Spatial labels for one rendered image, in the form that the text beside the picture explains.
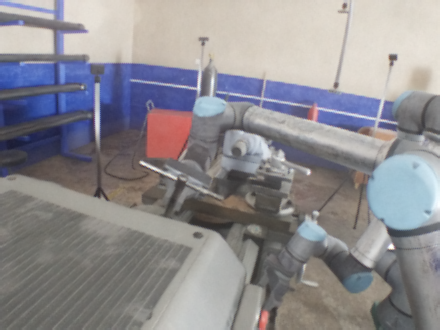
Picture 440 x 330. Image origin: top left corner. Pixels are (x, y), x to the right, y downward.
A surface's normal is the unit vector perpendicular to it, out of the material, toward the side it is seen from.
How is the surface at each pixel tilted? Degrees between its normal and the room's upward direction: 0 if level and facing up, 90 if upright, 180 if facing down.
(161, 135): 90
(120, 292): 0
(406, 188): 84
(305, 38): 90
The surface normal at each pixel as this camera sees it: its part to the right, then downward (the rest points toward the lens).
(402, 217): -0.78, 0.02
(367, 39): -0.28, 0.30
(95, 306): 0.11, -0.93
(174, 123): 0.07, 0.36
